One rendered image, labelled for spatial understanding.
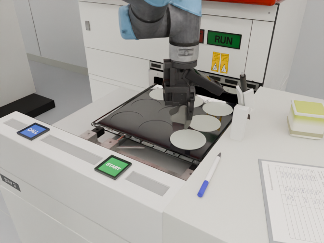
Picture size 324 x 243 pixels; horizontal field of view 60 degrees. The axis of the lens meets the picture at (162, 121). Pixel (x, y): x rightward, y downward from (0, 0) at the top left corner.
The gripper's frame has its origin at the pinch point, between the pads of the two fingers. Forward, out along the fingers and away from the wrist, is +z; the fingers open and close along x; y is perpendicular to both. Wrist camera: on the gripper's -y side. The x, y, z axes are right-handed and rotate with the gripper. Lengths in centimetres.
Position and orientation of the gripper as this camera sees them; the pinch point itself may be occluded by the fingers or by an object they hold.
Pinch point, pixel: (187, 125)
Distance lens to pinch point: 83.0
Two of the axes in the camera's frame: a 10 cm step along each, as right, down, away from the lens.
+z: 0.0, 8.6, 5.2
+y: -10.0, 0.4, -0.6
